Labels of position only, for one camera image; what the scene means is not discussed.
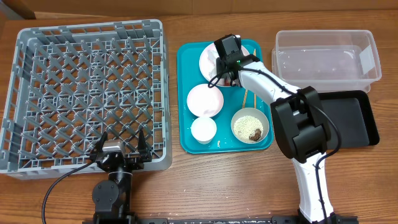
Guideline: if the medium white bowl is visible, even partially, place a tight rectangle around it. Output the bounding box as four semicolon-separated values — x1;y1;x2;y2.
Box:
187;84;224;118

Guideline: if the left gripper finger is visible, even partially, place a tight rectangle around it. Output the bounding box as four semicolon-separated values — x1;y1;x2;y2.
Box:
93;131;108;155
137;129;148;154

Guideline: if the red snack wrapper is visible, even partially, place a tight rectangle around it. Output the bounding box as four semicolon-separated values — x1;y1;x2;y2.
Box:
223;78;231;86

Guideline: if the grey dish rack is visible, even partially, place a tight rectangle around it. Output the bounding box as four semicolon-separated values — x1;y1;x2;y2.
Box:
1;19;172;179

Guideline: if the grey metal bowl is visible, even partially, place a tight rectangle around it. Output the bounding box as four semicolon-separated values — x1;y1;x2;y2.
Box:
231;108;270;144

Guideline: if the small white cup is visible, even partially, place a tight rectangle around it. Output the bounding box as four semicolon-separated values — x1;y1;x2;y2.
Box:
191;117;217;144

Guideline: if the teal serving tray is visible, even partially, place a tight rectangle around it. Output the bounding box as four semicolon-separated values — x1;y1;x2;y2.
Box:
177;42;274;154

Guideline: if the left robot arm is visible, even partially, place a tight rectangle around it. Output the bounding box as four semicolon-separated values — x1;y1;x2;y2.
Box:
90;130;152;223

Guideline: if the left wooden chopstick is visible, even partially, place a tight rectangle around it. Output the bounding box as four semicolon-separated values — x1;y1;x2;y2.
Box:
242;90;248;109

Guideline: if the wooden chopstick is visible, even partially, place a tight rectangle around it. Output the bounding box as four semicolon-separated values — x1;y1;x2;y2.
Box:
242;90;248;109
253;49;257;108

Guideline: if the clear plastic bin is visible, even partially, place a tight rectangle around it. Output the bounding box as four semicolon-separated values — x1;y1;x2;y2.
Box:
272;30;382;93

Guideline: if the white rice pile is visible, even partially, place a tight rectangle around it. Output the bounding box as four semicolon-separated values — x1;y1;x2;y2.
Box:
233;116;264;142

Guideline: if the right wooden chopstick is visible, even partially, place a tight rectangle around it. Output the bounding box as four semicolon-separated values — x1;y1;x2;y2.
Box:
253;49;257;108

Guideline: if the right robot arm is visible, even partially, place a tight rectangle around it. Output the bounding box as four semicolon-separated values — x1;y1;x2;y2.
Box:
209;54;338;223

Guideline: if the large white plate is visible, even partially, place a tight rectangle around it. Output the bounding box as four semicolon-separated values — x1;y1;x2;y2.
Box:
199;42;249;87

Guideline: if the black waste tray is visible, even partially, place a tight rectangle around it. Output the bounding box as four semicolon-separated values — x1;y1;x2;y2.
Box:
320;90;380;148

